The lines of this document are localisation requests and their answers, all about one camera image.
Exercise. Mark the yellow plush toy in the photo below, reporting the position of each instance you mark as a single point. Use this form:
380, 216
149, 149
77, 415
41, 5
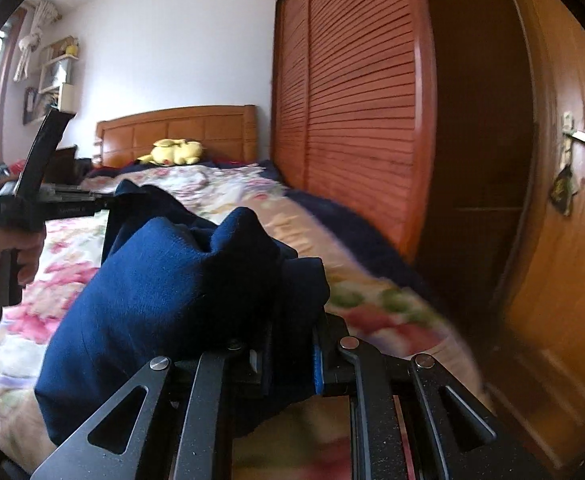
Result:
172, 152

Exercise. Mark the navy blue blazer jacket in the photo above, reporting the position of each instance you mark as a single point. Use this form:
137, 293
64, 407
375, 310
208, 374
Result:
162, 300

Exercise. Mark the white paper bag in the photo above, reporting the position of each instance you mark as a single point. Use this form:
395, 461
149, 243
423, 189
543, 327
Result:
55, 76

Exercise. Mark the yellow shelf figurine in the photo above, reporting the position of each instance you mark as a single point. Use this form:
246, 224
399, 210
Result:
72, 50

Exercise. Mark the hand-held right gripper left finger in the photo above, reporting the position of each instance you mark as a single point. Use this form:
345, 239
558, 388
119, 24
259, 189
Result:
207, 400

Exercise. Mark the wooden door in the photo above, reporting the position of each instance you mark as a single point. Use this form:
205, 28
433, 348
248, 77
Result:
562, 310

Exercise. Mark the person's left hand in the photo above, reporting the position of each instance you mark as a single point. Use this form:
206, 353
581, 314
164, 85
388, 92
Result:
32, 255

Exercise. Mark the tied beige curtain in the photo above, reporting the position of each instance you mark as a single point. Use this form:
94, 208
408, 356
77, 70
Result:
27, 50

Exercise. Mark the wooden bed headboard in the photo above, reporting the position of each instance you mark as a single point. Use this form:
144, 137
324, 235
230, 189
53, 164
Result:
197, 130

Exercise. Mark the white wall shelf unit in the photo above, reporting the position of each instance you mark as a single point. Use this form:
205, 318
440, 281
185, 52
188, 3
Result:
65, 100

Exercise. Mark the bed with floral quilt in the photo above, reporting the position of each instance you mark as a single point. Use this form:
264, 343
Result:
72, 285

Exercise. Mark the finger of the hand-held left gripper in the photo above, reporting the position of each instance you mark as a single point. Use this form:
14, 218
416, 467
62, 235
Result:
87, 207
77, 191

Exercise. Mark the wooden louvered wardrobe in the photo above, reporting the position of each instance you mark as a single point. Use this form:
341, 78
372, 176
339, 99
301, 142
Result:
352, 85

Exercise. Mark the red basket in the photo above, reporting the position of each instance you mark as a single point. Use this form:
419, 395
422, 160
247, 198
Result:
16, 165

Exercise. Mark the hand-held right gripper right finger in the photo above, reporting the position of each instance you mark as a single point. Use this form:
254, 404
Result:
330, 370

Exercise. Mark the dark hanging key charm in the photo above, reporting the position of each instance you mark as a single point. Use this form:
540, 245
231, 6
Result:
563, 190

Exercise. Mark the dark wooden chair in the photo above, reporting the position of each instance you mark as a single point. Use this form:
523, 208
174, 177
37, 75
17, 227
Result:
67, 160

